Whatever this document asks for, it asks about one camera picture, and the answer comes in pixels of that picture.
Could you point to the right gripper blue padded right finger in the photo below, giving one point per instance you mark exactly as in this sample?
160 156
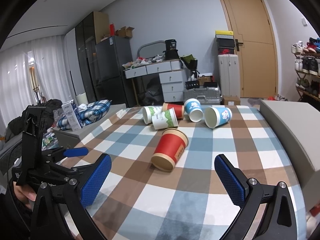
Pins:
278 220

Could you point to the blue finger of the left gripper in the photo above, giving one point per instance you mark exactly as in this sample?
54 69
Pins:
75 152

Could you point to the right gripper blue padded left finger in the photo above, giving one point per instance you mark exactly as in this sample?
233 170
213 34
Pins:
77 188

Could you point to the red paper cup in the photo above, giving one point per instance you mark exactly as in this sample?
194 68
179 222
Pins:
170 148

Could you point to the green white cup rear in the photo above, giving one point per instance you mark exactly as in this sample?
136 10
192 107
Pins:
149 111

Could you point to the green white cup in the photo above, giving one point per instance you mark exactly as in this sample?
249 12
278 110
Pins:
149 111
165 119

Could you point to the green white cup front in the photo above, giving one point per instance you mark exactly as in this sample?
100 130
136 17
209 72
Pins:
165 119

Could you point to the red cup in back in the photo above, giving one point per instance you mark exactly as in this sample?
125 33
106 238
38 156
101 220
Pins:
178 109

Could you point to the blue cup left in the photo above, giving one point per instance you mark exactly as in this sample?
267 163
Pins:
193 109

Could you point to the blue cup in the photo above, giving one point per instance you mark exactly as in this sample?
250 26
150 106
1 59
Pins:
193 109
217 116

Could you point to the blue cup right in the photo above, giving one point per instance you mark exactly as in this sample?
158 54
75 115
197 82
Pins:
217 116

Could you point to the white upright suitcase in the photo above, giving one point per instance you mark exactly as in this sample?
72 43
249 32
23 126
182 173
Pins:
229 74

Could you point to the person's left hand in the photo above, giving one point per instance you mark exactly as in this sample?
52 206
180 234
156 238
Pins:
25 194

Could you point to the white blue carton box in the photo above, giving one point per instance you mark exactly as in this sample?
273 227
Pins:
72 119

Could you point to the blue plaid blanket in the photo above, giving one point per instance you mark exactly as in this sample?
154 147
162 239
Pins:
93 113

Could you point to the white curtain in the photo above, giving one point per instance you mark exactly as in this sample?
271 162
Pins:
48 56

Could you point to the grey cushion block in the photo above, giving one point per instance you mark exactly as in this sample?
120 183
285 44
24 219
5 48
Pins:
296 124

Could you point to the dark grey refrigerator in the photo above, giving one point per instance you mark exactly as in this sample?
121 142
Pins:
111 82

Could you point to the white drawer desk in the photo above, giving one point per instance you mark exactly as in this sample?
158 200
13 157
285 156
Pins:
172 76

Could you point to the black glass cabinet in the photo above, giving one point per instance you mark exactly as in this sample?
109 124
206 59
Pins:
88 33

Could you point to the cardboard box on fridge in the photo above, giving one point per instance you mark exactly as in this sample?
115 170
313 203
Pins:
125 32

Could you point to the black hat box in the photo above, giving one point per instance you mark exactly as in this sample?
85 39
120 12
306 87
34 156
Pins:
171 52

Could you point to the silver lying suitcase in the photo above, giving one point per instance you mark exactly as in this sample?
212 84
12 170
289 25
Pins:
205 95

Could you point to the shoe rack with shoes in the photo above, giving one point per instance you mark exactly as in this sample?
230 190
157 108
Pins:
307 68

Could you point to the stacked shoe boxes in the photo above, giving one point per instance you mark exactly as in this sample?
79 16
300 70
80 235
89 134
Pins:
225 42

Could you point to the wooden door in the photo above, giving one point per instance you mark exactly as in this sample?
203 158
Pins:
255 47

